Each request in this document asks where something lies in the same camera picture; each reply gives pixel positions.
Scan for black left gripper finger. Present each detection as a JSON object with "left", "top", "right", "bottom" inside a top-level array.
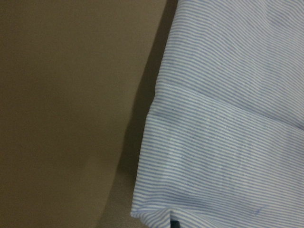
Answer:
[{"left": 171, "top": 220, "right": 180, "bottom": 228}]

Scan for blue striped button shirt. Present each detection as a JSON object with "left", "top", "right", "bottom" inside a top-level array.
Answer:
[{"left": 131, "top": 0, "right": 304, "bottom": 228}]

